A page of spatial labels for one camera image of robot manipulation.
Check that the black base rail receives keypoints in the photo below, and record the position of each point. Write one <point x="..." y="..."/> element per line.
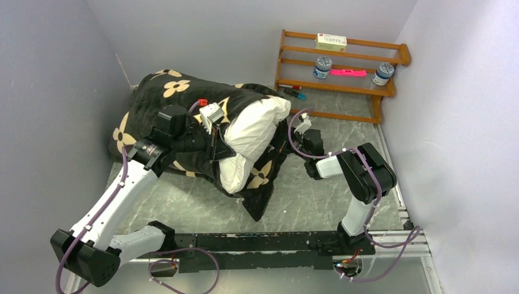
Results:
<point x="319" y="250"/>

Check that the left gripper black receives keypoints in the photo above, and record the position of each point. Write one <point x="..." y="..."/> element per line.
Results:
<point x="221" y="150"/>

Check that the black pillowcase with beige flowers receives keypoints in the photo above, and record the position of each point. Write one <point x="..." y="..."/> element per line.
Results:
<point x="170" y="87"/>

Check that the blue white jar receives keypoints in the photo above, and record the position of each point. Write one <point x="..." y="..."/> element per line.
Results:
<point x="383" y="73"/>
<point x="322" y="67"/>

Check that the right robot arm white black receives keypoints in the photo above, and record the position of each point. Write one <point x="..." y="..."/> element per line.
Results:
<point x="367" y="175"/>

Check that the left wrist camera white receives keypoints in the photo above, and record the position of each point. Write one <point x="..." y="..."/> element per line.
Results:
<point x="211" y="114"/>

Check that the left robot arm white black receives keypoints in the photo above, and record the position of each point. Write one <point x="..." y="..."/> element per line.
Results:
<point x="91" y="249"/>

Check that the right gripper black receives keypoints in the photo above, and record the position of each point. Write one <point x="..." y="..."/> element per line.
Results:
<point x="296" y="135"/>

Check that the white green box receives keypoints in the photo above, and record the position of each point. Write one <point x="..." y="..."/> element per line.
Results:
<point x="330" y="42"/>

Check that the wooden shelf rack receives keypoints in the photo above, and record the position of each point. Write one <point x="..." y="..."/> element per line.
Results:
<point x="298" y="55"/>

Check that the black blue marker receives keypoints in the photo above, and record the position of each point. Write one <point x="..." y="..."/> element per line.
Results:
<point x="294" y="93"/>

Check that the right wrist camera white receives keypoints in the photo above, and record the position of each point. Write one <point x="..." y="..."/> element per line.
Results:
<point x="304" y="124"/>

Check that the right blue white jar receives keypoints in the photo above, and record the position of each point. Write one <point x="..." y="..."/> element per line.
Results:
<point x="383" y="73"/>

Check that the white pillow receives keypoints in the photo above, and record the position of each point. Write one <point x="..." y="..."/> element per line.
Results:
<point x="249" y="136"/>

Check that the left blue white jar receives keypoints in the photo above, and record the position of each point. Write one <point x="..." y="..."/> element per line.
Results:
<point x="322" y="67"/>

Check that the pink highlighter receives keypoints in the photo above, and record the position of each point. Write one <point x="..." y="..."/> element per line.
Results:
<point x="348" y="73"/>

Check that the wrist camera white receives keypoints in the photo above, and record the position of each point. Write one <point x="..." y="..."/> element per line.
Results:
<point x="304" y="124"/>
<point x="211" y="114"/>

